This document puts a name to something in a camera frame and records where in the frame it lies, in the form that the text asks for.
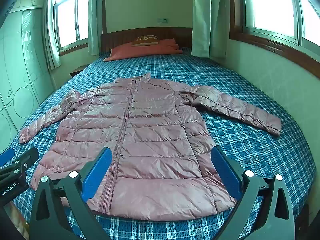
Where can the dark wooden headboard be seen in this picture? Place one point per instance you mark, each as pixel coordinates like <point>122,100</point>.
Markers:
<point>120,38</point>

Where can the red pillow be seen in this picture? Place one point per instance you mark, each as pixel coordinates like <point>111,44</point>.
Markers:
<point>145,51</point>

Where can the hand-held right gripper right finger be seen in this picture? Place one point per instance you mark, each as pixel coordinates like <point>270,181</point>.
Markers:
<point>226,172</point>

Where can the white wall socket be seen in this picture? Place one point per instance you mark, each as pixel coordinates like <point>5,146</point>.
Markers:
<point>162,20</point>

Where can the pink quilted down jacket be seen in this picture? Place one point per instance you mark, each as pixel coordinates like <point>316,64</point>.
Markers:
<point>150,140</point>

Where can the brown patterned cushion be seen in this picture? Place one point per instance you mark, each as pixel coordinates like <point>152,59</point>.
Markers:
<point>145,40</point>

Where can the window with wooden sill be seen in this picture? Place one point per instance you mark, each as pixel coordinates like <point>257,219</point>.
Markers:
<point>272,7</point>

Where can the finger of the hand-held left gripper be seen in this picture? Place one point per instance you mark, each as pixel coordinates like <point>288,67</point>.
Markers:
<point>6,155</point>
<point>25,161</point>

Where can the pale green curtain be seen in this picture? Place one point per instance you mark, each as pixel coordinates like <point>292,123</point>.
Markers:
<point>96,17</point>
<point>51,40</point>
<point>205,17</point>

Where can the white wardrobe with circle pattern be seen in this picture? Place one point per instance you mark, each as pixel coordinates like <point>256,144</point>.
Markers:
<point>22,67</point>

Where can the dark wooden nightstand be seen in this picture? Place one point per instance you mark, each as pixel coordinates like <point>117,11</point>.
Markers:
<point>77,71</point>

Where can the bed with blue plaid sheet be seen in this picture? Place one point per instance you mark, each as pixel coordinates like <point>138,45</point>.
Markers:
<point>262,160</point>

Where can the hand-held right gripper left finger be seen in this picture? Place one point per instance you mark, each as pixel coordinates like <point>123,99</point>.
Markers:
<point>96,177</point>

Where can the window with white frame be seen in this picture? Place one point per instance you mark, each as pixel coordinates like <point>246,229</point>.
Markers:
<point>72,17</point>

